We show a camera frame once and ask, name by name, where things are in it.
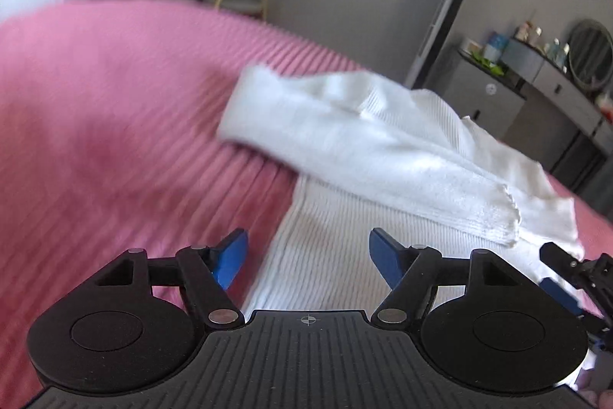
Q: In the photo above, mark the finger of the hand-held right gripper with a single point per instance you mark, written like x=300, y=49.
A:
x=558, y=256
x=560, y=294

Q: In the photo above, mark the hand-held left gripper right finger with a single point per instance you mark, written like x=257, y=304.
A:
x=383, y=255

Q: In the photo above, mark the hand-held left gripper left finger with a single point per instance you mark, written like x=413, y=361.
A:
x=232, y=258

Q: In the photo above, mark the white knit sweater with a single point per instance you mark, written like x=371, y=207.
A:
x=383, y=150

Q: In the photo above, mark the pink plush toy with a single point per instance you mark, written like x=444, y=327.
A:
x=606, y=107

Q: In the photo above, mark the grey vanity desk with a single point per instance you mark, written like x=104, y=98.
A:
x=560, y=85

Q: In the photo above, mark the pink ribbed blanket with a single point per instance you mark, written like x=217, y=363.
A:
x=119, y=126

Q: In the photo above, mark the grey bedside cabinet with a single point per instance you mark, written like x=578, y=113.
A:
x=479, y=102

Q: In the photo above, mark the green tray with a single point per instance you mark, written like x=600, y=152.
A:
x=488, y=65

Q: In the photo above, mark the round vanity mirror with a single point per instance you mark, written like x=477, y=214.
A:
x=591, y=54

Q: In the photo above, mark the blue and white canister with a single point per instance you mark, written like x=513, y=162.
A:
x=494, y=47

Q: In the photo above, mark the row of cosmetic bottles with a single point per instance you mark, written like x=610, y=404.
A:
x=529, y=33

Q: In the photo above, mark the small white box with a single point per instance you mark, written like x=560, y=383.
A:
x=471, y=46

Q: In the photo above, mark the white tower fan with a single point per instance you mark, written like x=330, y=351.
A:
x=443, y=21

